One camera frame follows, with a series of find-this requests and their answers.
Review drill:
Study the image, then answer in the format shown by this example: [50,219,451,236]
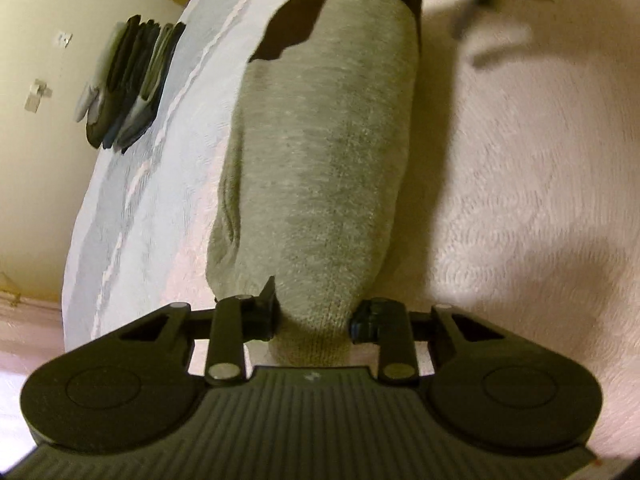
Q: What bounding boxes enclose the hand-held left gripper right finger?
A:
[348,297,506,387]

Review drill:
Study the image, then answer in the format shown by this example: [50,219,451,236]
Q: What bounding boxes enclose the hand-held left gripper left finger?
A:
[117,275,278,387]

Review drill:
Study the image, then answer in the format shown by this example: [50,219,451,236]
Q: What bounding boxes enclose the grey knit sweater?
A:
[207,0,421,368]

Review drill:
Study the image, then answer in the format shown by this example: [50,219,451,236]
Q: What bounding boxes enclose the grey and pink bedspread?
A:
[62,0,640,461]

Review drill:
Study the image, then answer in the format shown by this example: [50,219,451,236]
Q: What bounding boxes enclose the pink patterned curtain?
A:
[0,295,66,376]

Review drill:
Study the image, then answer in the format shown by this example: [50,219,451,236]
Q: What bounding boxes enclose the stack of folded dark clothes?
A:
[74,15,187,155]

